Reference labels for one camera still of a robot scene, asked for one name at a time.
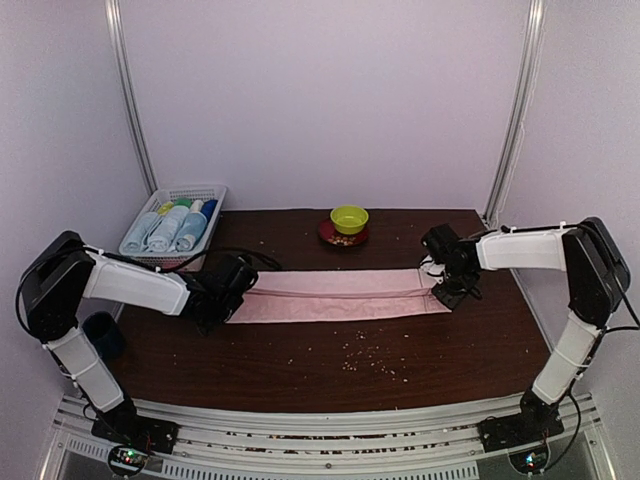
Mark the white plastic basket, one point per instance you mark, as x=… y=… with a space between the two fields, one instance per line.
x=193 y=260

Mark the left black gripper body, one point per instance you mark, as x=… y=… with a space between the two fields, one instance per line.
x=226 y=312

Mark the dark blue rolled towel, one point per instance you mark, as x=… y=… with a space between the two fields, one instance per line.
x=208 y=208

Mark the green rolled towel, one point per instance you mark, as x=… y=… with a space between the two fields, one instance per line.
x=186 y=202

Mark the yellow rolled towel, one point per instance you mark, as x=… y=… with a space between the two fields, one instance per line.
x=165 y=208

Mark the pink towel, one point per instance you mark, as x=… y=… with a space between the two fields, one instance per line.
x=338 y=296

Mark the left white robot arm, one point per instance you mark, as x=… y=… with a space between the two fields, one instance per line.
x=69 y=272

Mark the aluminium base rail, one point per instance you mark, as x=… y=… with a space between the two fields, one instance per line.
x=439 y=442

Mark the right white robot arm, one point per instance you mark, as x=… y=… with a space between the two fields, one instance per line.
x=598 y=279

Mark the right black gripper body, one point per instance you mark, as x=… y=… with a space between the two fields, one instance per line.
x=457 y=286

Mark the right aluminium frame post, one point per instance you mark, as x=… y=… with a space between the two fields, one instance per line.
x=523 y=95

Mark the white rolled towel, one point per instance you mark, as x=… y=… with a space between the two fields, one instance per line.
x=196 y=206

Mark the dark blue mug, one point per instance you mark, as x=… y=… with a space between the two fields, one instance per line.
x=105 y=335

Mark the blue polka dot towel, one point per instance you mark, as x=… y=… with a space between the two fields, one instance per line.
x=191 y=231

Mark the red floral plate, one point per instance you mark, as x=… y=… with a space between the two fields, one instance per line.
x=329 y=234

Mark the green plastic bowl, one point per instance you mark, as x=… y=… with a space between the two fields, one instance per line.
x=349 y=219

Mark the light blue rolled towel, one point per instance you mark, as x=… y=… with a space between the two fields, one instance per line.
x=154 y=233

